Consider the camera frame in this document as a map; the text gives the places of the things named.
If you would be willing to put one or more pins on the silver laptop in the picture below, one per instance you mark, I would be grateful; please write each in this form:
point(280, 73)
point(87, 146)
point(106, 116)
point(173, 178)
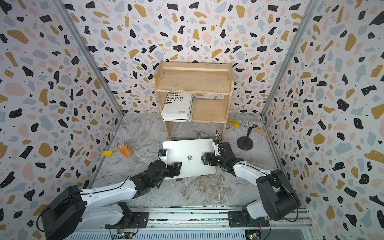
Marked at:
point(189, 152)

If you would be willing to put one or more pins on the small yellow object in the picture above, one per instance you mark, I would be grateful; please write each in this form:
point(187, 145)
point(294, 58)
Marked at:
point(236, 124)

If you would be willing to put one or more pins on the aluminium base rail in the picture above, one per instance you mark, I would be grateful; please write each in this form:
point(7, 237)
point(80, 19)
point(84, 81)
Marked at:
point(201, 223)

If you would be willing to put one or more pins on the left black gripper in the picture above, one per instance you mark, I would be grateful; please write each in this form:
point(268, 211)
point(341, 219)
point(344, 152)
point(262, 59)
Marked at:
point(170, 168)

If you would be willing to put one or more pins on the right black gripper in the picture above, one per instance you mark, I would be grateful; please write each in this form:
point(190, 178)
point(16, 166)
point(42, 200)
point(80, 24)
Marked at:
point(211, 157)

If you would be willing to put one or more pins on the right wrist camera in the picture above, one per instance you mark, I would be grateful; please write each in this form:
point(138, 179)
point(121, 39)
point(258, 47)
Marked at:
point(223, 146)

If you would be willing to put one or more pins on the black laptop stand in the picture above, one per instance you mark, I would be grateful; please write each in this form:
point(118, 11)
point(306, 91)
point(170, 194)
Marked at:
point(197, 137)

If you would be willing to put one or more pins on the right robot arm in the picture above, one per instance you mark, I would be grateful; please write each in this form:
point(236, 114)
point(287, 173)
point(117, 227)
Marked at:
point(277, 196)

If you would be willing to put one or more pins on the orange soda can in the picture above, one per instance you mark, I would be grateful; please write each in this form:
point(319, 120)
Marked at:
point(125, 149)

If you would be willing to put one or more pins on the white book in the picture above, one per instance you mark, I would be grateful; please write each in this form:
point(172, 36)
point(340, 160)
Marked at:
point(177, 106)

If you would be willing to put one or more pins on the black microphone on stand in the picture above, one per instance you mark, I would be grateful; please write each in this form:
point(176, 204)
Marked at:
point(245, 143)

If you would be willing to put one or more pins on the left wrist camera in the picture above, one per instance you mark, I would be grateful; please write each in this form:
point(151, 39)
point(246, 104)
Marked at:
point(162, 155)

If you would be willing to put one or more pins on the yellow sponge block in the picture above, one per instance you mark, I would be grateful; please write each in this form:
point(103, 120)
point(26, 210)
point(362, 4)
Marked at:
point(107, 153)

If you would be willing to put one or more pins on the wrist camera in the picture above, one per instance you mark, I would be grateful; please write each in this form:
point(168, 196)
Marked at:
point(223, 146)
point(162, 155)

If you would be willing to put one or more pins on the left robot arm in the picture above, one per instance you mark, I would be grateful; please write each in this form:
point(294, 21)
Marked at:
point(104, 207)

